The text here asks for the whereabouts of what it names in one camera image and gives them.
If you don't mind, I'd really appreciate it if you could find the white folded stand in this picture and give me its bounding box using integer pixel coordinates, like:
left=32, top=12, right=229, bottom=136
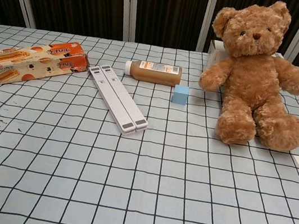
left=78, top=62, right=157, bottom=138

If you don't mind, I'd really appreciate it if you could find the orange biscuit box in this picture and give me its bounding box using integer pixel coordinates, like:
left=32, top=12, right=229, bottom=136
left=0, top=30, right=92, bottom=97

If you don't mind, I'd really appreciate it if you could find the white cardboard box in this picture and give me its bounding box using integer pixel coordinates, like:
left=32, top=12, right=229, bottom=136
left=203, top=38, right=287, bottom=82

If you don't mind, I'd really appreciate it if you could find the light blue cube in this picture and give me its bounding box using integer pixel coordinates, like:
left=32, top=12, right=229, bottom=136
left=171, top=84, right=191, bottom=107

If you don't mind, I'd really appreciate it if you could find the brown teddy bear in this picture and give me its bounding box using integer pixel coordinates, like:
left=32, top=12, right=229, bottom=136
left=189, top=0, right=299, bottom=156

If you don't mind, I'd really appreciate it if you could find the brown drink bottle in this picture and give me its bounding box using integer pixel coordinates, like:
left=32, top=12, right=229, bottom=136
left=123, top=57, right=184, bottom=88

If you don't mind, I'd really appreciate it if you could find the blue checked tablecloth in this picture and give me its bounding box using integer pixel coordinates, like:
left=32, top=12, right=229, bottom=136
left=0, top=19, right=299, bottom=224

